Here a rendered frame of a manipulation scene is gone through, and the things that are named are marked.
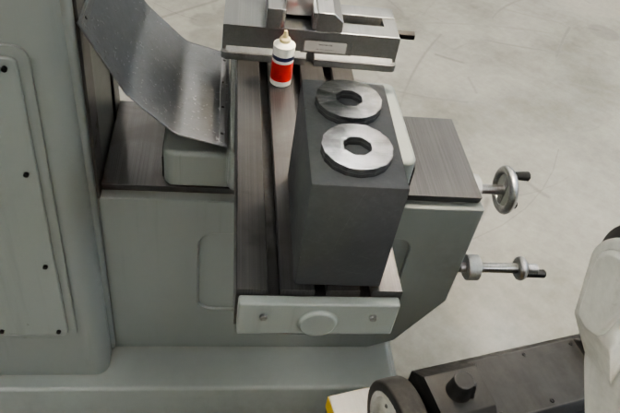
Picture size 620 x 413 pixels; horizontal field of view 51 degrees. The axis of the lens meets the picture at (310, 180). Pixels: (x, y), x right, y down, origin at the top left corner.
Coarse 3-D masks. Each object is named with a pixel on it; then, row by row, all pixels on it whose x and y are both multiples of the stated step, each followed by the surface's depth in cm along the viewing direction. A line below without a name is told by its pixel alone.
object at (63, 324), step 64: (0, 0) 94; (64, 0) 97; (0, 64) 99; (64, 64) 103; (0, 128) 107; (64, 128) 110; (0, 192) 116; (64, 192) 119; (0, 256) 126; (64, 256) 129; (0, 320) 139; (64, 320) 141
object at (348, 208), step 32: (320, 96) 87; (352, 96) 90; (384, 96) 91; (320, 128) 84; (352, 128) 83; (384, 128) 86; (320, 160) 79; (352, 160) 78; (384, 160) 79; (320, 192) 77; (352, 192) 77; (384, 192) 78; (320, 224) 81; (352, 224) 81; (384, 224) 82; (320, 256) 85; (352, 256) 85; (384, 256) 86
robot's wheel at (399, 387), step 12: (372, 384) 125; (384, 384) 120; (396, 384) 119; (408, 384) 119; (372, 396) 126; (384, 396) 120; (396, 396) 116; (408, 396) 116; (420, 396) 116; (372, 408) 127; (384, 408) 125; (396, 408) 115; (408, 408) 114; (420, 408) 114
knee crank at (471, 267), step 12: (468, 264) 150; (480, 264) 150; (492, 264) 152; (504, 264) 153; (516, 264) 153; (528, 264) 154; (468, 276) 150; (480, 276) 150; (516, 276) 154; (528, 276) 155; (540, 276) 155
